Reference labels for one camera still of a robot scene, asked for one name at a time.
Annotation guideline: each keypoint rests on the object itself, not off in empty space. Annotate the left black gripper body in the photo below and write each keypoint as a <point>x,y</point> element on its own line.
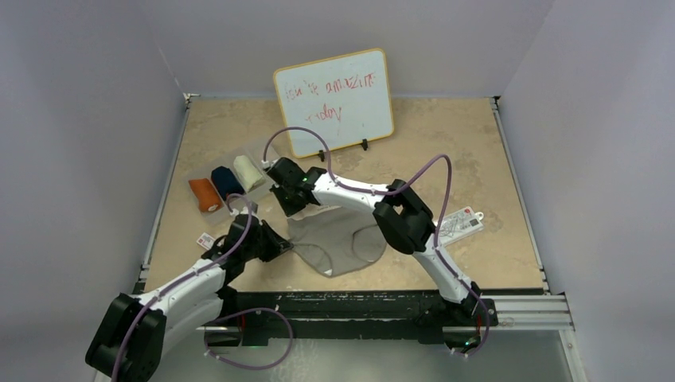
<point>264,247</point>

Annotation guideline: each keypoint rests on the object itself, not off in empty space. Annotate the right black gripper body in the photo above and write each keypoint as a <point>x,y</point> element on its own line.
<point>288,202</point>

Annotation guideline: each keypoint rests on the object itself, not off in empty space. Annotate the pale yellow underwear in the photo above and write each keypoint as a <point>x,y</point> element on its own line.
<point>248,174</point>

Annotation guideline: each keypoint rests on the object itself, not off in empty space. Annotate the grey underwear with beige band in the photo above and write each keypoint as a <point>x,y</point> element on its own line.
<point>336,241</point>

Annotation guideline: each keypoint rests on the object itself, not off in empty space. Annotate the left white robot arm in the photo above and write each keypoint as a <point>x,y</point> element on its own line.
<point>137,330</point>

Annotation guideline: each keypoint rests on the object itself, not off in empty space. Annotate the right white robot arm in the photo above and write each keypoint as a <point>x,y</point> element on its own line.
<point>405,221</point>

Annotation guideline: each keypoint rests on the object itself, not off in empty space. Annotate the orange rolled underwear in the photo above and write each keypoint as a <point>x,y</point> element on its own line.
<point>208,199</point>

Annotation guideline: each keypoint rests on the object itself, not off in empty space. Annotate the navy rolled underwear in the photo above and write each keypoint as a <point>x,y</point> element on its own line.
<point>225,182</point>

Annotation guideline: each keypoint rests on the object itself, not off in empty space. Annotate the small red white tag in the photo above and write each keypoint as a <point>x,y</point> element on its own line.
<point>205,240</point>

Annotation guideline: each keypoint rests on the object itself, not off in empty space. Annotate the clear plastic divided tray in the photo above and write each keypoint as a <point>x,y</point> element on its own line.
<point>254,149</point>

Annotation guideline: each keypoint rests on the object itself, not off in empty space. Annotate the clear plastic packaging bag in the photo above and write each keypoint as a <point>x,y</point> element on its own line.
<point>459,225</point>

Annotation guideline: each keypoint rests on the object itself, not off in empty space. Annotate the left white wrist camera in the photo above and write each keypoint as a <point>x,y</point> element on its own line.
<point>250,209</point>

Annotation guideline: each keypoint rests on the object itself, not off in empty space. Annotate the whiteboard with yellow frame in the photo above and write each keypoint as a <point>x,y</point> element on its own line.
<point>344,99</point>

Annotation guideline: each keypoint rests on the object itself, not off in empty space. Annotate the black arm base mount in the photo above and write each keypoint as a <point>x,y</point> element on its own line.
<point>416,315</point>

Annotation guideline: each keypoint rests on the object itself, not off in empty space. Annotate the aluminium frame rail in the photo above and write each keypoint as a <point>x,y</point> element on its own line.
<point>516,310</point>

